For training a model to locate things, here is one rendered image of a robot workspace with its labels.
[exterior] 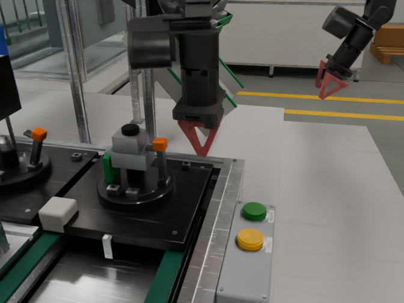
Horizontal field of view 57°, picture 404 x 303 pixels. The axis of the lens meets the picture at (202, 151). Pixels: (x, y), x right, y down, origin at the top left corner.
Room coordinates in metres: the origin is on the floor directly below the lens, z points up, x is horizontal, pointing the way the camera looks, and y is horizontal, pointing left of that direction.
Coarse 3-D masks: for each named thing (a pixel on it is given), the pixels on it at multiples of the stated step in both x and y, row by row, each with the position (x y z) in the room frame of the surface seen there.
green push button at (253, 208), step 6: (246, 204) 0.51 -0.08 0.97; (252, 204) 0.51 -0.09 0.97; (258, 204) 0.51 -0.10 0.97; (246, 210) 0.49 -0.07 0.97; (252, 210) 0.49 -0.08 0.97; (258, 210) 0.49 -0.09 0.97; (264, 210) 0.49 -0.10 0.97; (246, 216) 0.48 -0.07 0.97; (252, 216) 0.48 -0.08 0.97; (258, 216) 0.48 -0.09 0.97; (264, 216) 0.48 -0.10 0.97
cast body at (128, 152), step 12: (120, 132) 0.56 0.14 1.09; (132, 132) 0.54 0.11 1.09; (144, 132) 0.56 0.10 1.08; (120, 144) 0.54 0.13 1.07; (132, 144) 0.53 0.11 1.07; (144, 144) 0.56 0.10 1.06; (120, 156) 0.54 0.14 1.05; (132, 156) 0.53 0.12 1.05; (144, 156) 0.53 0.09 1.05; (132, 168) 0.54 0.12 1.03; (144, 168) 0.53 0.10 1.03
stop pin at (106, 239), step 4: (104, 236) 0.44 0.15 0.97; (108, 236) 0.44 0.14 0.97; (112, 236) 0.44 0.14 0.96; (104, 240) 0.43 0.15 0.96; (108, 240) 0.43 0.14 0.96; (112, 240) 0.44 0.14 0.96; (104, 244) 0.43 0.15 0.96; (108, 244) 0.43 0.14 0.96; (112, 244) 0.43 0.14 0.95; (104, 248) 0.43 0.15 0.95; (108, 248) 0.43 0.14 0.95; (112, 248) 0.43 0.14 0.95; (108, 252) 0.43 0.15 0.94; (112, 252) 0.43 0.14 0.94; (108, 256) 0.43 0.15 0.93; (112, 256) 0.43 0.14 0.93
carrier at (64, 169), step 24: (0, 144) 0.60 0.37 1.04; (24, 144) 0.74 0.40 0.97; (0, 168) 0.60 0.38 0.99; (24, 168) 0.60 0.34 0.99; (48, 168) 0.61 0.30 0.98; (72, 168) 0.63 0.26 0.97; (0, 192) 0.54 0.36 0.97; (24, 192) 0.55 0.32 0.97; (48, 192) 0.55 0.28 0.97; (0, 216) 0.48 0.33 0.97; (24, 216) 0.48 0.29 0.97
